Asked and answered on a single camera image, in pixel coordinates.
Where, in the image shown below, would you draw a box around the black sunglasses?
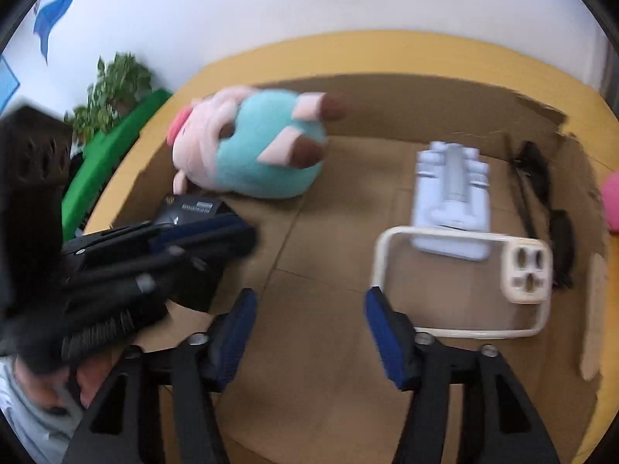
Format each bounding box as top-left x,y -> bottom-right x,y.
504,138 -> 577,291

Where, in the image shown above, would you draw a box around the person's left forearm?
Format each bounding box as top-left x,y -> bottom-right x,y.
0,360 -> 90,464

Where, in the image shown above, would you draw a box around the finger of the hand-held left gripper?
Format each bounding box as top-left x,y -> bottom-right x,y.
62,217 -> 258,321
60,221 -> 171,272

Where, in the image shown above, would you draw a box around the pink and teal pig plush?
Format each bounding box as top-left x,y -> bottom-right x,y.
165,85 -> 349,200

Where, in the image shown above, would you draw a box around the small black box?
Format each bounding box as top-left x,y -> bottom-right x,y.
154,194 -> 243,314

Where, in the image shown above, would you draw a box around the beige clear phone case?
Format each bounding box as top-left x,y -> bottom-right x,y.
370,225 -> 554,340

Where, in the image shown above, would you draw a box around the blue wall decoration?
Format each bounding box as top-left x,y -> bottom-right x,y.
33,0 -> 89,65

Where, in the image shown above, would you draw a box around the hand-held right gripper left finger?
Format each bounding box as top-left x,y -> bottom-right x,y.
62,288 -> 259,464

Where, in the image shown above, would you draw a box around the clear plastic blister pack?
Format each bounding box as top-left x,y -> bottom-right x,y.
410,140 -> 492,262

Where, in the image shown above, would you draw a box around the green potted plant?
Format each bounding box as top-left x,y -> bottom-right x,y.
64,51 -> 156,144

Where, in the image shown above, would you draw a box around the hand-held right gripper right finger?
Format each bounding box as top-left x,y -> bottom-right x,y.
364,287 -> 563,464

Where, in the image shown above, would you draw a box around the green board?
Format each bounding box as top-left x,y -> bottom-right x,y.
61,88 -> 173,241

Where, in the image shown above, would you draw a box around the person's left hand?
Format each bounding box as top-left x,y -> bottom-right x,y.
14,348 -> 121,415

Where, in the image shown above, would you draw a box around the pink bear plush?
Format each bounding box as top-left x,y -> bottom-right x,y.
600,169 -> 619,236

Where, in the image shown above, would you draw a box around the yellow desktop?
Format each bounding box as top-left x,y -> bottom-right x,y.
81,30 -> 619,464

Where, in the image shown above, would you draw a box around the brown cardboard box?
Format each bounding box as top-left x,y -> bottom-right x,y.
81,73 -> 612,464

